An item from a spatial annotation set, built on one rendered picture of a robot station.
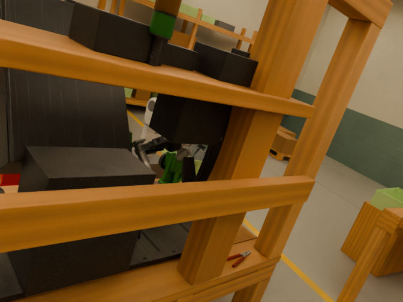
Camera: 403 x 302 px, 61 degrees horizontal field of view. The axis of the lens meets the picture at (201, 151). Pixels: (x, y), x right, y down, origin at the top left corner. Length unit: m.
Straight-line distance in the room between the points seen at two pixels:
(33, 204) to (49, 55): 0.26
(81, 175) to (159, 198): 0.20
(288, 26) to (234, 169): 0.42
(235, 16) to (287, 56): 7.19
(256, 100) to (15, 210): 0.58
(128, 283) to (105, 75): 0.71
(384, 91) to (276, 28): 7.71
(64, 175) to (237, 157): 0.47
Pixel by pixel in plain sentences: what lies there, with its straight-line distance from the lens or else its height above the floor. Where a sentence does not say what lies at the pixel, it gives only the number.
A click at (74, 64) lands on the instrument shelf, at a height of 1.52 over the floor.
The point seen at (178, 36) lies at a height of 1.60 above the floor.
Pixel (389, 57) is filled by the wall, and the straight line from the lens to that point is 8.81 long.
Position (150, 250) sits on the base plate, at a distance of 1.27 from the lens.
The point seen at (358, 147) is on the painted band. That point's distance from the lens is 8.69.
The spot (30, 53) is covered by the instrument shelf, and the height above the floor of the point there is 1.53.
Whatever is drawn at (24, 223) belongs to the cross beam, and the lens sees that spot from 0.67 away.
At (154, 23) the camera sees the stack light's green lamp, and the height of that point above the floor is 1.62.
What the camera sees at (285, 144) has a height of 0.34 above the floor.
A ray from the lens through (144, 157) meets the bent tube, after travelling 1.17.
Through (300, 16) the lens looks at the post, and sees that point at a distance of 1.00.
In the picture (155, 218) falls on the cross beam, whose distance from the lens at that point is 0.82.
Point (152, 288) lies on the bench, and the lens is 1.15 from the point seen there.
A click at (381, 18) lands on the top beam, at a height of 1.88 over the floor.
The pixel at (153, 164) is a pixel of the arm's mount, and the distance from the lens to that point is 1.88.
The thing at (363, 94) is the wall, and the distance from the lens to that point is 8.86.
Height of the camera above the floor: 1.61
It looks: 17 degrees down
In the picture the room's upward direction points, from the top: 18 degrees clockwise
